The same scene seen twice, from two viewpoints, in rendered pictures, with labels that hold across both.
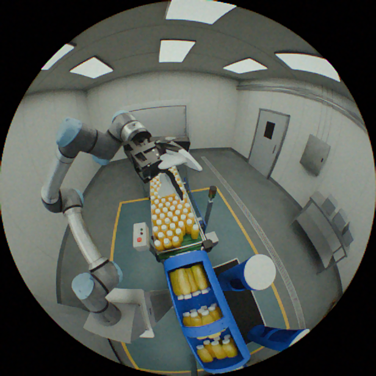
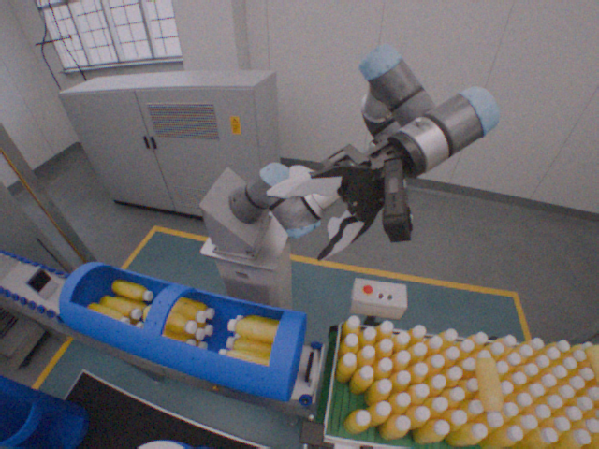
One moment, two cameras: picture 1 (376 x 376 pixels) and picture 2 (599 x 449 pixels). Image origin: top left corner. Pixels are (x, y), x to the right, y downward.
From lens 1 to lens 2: 0.40 m
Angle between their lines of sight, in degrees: 79
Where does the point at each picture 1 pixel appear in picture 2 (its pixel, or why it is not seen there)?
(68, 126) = (368, 61)
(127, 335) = (211, 210)
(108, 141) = not seen: hidden behind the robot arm
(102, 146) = (403, 121)
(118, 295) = (275, 237)
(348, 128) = not seen: outside the picture
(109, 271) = (299, 215)
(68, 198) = not seen: hidden behind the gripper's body
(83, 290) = (269, 173)
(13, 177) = (439, 16)
